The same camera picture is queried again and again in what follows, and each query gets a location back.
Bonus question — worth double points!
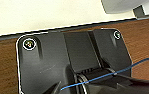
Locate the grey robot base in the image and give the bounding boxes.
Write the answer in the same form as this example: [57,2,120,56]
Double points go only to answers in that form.
[15,28,138,94]

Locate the grey bin green lid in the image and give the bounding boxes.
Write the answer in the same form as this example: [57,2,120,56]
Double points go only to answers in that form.
[101,0,148,15]

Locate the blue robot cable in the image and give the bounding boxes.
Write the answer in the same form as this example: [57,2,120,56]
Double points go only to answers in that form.
[59,57,149,92]

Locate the round silver base bolt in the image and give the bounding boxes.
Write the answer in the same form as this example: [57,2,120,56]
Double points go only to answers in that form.
[23,37,36,50]
[112,30,122,40]

